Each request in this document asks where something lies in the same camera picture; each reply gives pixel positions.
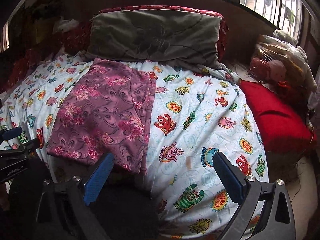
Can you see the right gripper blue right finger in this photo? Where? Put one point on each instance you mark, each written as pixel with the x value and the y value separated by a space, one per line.
pixel 231 177

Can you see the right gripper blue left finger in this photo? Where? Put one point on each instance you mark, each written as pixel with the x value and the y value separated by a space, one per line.
pixel 93 184

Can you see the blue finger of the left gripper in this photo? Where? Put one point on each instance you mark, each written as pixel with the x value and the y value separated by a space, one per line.
pixel 8 134

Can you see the pink purple floral garment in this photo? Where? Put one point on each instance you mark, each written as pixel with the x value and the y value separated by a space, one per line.
pixel 108 110

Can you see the red cushion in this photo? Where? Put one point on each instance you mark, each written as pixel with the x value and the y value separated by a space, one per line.
pixel 281 128

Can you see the white cartoon print bedsheet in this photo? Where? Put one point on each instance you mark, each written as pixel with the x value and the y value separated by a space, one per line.
pixel 194 116

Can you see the plastic wrapped doll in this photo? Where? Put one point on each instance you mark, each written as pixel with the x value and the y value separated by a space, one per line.
pixel 282 67

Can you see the grey pillow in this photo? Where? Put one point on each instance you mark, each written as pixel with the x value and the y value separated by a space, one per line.
pixel 176 36

